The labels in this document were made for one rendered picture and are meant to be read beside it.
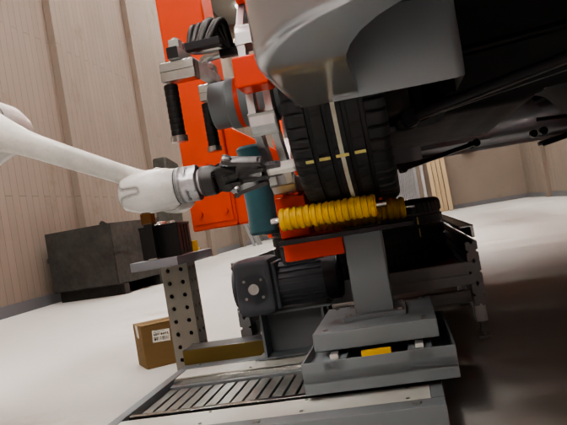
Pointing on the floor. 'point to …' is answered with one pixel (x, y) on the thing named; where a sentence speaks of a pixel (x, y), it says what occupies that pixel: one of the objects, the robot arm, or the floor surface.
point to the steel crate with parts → (97, 260)
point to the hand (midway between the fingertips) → (281, 167)
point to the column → (184, 308)
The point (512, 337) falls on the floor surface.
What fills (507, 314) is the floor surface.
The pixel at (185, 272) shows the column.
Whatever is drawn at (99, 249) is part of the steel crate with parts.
